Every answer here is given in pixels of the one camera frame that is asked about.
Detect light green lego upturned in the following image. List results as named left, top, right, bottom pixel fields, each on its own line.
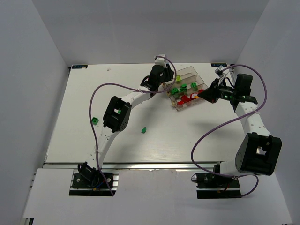
left=176, top=75, right=181, bottom=83

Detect green square lego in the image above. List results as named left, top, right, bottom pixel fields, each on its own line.
left=180, top=83, right=187, bottom=90
left=170, top=88, right=179, bottom=95

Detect red long lego brick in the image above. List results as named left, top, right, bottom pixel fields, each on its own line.
left=180, top=95, right=191, bottom=103

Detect small green sloped lego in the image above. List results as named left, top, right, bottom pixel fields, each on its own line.
left=141, top=127, right=147, bottom=134

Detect red rounded flower lego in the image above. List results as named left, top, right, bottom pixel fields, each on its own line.
left=190, top=93, right=199, bottom=100

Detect long dark green lego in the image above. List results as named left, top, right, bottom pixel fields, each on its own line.
left=190, top=82, right=198, bottom=91

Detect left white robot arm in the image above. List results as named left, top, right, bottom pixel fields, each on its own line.
left=81, top=62, right=177, bottom=172

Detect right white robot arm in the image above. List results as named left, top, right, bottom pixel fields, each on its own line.
left=198, top=74, right=282, bottom=176

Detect middle clear plastic container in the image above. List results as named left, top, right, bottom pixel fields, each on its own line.
left=164, top=73, right=207, bottom=99

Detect clear plastic container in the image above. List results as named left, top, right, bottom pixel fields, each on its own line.
left=164, top=73, right=207, bottom=99
left=169, top=83, right=208, bottom=111
left=172, top=67, right=202, bottom=89

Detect right blue table label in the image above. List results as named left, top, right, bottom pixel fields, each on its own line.
left=210, top=63, right=227, bottom=68

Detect blue table label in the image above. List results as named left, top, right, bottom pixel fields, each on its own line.
left=71, top=65, right=88, bottom=69
left=210, top=63, right=227, bottom=68

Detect far clear plastic container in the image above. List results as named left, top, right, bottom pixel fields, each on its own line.
left=172, top=67, right=202, bottom=89

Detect near clear plastic container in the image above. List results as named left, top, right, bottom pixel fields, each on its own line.
left=169, top=83, right=208, bottom=111

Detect green lego left edge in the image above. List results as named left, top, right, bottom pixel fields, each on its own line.
left=91, top=117, right=99, bottom=125

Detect left blue table label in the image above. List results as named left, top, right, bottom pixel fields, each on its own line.
left=71, top=65, right=88, bottom=69

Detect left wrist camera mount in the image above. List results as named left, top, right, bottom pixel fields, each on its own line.
left=154, top=54, right=166, bottom=68

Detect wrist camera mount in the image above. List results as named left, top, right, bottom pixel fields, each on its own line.
left=215, top=66, right=228, bottom=79
left=154, top=54, right=166, bottom=68

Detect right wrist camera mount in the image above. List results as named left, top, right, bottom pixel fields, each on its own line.
left=215, top=66, right=228, bottom=79

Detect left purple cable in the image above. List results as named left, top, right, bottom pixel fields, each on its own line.
left=90, top=55, right=178, bottom=196

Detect purple cable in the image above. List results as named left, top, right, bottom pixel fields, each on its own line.
left=191, top=64, right=268, bottom=199
left=90, top=55, right=178, bottom=196

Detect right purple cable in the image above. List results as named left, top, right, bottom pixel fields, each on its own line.
left=191, top=64, right=268, bottom=199

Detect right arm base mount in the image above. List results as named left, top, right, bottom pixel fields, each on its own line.
left=191, top=173, right=241, bottom=199

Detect aluminium table rail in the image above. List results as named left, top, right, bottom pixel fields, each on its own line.
left=42, top=161, right=225, bottom=171

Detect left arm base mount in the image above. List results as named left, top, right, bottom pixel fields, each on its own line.
left=69, top=163, right=118, bottom=196

